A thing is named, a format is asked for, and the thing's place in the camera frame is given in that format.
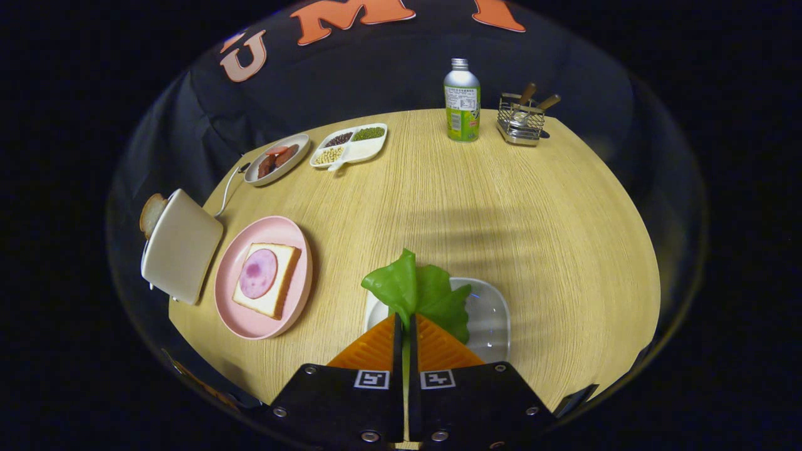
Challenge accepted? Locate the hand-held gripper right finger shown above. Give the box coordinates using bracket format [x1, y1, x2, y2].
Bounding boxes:
[409, 313, 558, 447]

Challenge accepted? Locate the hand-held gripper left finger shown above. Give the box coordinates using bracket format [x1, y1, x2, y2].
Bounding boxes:
[263, 313, 405, 447]

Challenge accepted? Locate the green lettuce leaf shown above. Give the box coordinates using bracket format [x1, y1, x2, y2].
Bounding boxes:
[361, 249, 472, 389]

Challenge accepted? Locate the toasted bread slice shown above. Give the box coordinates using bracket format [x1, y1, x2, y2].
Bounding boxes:
[139, 194, 169, 240]

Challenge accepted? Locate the square white plate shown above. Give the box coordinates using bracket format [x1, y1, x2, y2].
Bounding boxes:
[365, 277, 511, 364]

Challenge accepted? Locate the pink plate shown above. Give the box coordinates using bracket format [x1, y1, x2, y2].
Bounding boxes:
[214, 216, 313, 341]

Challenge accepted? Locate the white bread slice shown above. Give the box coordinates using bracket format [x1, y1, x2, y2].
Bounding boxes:
[232, 242, 302, 321]

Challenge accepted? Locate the round pink ham slice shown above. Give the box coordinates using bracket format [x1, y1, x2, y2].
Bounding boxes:
[239, 249, 278, 299]

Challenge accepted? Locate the white toaster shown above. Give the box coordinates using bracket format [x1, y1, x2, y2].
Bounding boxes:
[141, 189, 224, 306]

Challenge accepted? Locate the round white meat plate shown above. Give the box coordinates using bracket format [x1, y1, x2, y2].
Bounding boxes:
[244, 133, 311, 187]

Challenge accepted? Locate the white divided dish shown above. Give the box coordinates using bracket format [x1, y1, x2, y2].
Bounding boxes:
[310, 123, 388, 172]

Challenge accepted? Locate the silver bottle green label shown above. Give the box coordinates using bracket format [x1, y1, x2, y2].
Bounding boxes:
[444, 58, 481, 143]

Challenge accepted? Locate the black backdrop cloth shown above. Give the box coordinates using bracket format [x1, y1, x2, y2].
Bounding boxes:
[108, 0, 709, 408]

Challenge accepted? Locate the white toaster cable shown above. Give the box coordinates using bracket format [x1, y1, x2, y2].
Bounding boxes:
[214, 163, 245, 219]

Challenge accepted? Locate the metal wire cutlery basket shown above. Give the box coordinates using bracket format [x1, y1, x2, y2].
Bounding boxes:
[496, 93, 547, 147]

